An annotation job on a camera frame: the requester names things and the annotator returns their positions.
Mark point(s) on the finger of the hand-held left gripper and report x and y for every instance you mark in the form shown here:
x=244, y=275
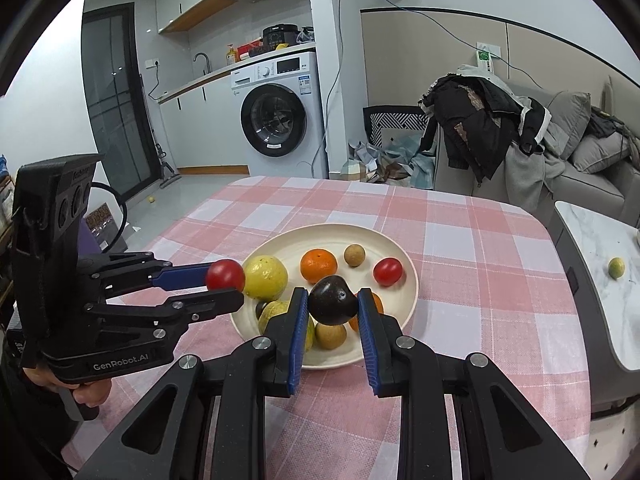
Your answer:
x=185, y=276
x=210, y=305

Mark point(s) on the grey sofa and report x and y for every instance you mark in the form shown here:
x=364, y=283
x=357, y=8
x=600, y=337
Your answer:
x=595, y=190

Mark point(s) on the brown printed box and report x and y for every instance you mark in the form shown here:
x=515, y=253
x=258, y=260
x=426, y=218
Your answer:
x=100, y=217

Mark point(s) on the kitchen faucet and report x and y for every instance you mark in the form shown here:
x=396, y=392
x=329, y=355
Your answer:
x=206, y=62

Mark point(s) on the cream round plate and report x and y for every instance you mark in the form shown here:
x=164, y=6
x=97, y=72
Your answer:
x=295, y=242

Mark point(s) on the pink plaid tablecloth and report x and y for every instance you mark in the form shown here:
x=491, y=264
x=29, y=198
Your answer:
x=450, y=260

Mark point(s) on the floor mop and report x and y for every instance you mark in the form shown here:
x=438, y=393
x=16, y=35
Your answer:
x=167, y=172

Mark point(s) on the marble side table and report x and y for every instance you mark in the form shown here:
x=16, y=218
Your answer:
x=590, y=240

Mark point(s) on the large grey cushion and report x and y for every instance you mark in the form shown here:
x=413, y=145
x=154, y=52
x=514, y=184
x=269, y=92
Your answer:
x=570, y=120

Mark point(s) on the brown longan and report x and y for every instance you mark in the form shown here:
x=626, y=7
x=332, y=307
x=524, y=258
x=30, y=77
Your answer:
x=330, y=336
x=354, y=255

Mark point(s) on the dark glass door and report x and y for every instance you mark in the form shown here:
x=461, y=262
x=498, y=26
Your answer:
x=115, y=110

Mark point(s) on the small orange mandarin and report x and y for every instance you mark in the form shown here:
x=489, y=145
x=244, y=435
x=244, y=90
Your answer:
x=378, y=303
x=318, y=266

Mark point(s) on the black rice cooker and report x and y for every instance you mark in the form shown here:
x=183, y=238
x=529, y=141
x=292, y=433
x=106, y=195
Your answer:
x=280, y=37

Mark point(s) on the red tomato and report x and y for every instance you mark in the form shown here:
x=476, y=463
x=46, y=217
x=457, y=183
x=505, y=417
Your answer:
x=225, y=275
x=388, y=271

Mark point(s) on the white washing machine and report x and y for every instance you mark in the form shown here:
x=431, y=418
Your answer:
x=300, y=110

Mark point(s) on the red container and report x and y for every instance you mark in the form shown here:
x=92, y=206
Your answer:
x=247, y=51

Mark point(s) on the flat grey cushion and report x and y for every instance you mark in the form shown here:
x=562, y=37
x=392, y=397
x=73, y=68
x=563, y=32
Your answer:
x=600, y=152

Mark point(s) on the dark clothing on sofa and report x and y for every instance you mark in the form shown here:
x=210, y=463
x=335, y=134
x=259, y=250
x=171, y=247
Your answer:
x=607, y=122

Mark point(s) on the person's left hand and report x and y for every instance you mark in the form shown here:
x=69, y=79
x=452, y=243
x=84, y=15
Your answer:
x=95, y=392

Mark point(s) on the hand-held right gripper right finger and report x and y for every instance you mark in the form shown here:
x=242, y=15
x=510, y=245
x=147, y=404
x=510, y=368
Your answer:
x=367, y=345

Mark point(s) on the green lime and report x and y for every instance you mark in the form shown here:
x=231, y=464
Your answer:
x=617, y=267

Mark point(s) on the yellow-green citrus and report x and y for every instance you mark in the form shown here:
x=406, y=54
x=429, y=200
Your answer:
x=265, y=275

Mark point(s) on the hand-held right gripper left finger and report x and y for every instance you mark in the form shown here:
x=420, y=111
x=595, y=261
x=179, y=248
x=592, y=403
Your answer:
x=298, y=340

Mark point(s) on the white kitchen cabinet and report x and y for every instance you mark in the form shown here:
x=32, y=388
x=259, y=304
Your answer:
x=210, y=120

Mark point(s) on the pile of dark clothes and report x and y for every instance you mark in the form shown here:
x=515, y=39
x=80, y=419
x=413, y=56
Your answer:
x=475, y=125

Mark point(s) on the crumpled bags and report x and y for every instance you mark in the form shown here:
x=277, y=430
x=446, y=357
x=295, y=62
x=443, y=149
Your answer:
x=385, y=165

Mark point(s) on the grey hoodie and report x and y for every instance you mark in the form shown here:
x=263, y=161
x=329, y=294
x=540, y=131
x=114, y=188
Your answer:
x=530, y=170

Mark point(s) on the yellow bottle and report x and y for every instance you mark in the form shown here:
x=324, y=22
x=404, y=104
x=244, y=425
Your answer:
x=230, y=55

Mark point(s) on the black white patterned box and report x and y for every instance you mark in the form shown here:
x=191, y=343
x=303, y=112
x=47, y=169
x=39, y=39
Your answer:
x=395, y=122

